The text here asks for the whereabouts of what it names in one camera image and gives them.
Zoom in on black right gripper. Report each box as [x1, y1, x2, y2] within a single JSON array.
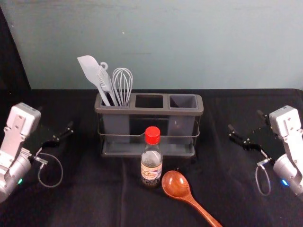
[[228, 109, 286, 162]]

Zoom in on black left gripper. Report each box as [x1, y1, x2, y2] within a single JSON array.
[[24, 105, 74, 156]]

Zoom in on grey silicone spatula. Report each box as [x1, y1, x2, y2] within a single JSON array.
[[77, 55, 112, 106]]

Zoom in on grey slotted utensil with hook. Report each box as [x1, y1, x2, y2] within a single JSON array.
[[96, 61, 119, 106]]

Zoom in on black hanging drape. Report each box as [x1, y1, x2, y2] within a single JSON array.
[[0, 6, 32, 91]]

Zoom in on grey whisk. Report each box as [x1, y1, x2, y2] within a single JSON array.
[[112, 67, 134, 107]]

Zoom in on black table cloth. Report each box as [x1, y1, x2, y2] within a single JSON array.
[[0, 87, 303, 227]]

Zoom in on brown wooden spoon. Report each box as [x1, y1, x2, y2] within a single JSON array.
[[161, 170, 223, 227]]

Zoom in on grey utensil rack steel bars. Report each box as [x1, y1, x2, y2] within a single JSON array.
[[94, 92, 205, 158]]

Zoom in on clear sauce bottle red cap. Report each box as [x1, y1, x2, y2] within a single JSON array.
[[140, 126, 164, 189]]

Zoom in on right gripper thin dark cable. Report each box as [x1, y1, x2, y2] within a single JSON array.
[[254, 157, 272, 196]]

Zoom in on gripper thin dark cable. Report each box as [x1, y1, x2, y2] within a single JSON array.
[[254, 157, 272, 196], [35, 153, 64, 189]]

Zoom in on left gripper thin dark cable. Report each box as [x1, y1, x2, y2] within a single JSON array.
[[35, 153, 64, 189]]

